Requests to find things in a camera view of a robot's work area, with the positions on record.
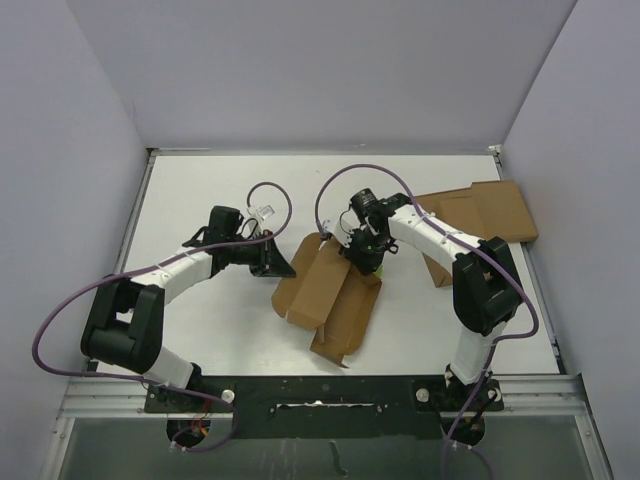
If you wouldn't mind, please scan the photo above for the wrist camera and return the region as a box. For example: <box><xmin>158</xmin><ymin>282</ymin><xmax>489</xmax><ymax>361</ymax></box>
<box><xmin>247</xmin><ymin>205</ymin><xmax>275</xmax><ymax>225</ymax></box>
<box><xmin>319</xmin><ymin>219</ymin><xmax>334</xmax><ymax>241</ymax></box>

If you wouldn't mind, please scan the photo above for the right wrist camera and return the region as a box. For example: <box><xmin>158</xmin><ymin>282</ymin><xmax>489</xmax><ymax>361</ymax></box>
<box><xmin>319</xmin><ymin>219</ymin><xmax>334</xmax><ymax>241</ymax></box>

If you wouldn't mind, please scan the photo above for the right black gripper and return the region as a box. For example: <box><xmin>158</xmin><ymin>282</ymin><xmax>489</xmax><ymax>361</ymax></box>
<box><xmin>340</xmin><ymin>228</ymin><xmax>389</xmax><ymax>275</ymax></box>

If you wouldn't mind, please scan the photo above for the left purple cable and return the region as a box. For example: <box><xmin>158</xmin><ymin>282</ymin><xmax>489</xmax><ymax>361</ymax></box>
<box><xmin>31</xmin><ymin>181</ymin><xmax>294</xmax><ymax>454</ymax></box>

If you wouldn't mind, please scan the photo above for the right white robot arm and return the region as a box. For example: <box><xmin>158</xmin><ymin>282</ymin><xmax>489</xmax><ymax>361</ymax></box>
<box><xmin>332</xmin><ymin>188</ymin><xmax>523</xmax><ymax>409</ymax></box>

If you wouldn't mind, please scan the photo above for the purple cable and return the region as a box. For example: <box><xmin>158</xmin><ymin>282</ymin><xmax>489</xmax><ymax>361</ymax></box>
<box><xmin>314</xmin><ymin>163</ymin><xmax>540</xmax><ymax>480</ymax></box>
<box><xmin>31</xmin><ymin>181</ymin><xmax>294</xmax><ymax>454</ymax></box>

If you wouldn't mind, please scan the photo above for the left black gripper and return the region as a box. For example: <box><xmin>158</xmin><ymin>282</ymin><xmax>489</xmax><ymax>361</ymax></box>
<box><xmin>226</xmin><ymin>228</ymin><xmax>295</xmax><ymax>277</ymax></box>

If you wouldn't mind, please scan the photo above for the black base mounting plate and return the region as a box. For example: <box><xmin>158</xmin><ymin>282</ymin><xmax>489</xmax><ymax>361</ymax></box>
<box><xmin>144</xmin><ymin>375</ymin><xmax>504</xmax><ymax>447</ymax></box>

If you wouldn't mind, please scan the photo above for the flat cardboard stack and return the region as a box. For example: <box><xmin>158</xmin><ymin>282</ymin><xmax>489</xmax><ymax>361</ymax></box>
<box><xmin>412</xmin><ymin>180</ymin><xmax>540</xmax><ymax>289</ymax></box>

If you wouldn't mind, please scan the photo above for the brown cardboard box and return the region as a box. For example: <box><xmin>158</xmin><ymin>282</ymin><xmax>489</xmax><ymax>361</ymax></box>
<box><xmin>271</xmin><ymin>233</ymin><xmax>382</xmax><ymax>368</ymax></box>

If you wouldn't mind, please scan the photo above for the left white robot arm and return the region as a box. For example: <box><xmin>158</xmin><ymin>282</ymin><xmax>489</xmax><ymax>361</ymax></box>
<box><xmin>80</xmin><ymin>206</ymin><xmax>296</xmax><ymax>411</ymax></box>

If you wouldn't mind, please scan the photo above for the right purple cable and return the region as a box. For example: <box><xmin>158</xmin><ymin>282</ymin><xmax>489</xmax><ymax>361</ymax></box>
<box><xmin>314</xmin><ymin>163</ymin><xmax>540</xmax><ymax>480</ymax></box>

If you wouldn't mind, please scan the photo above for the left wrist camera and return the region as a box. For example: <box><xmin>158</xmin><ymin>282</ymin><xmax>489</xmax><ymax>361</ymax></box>
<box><xmin>247</xmin><ymin>205</ymin><xmax>275</xmax><ymax>225</ymax></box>

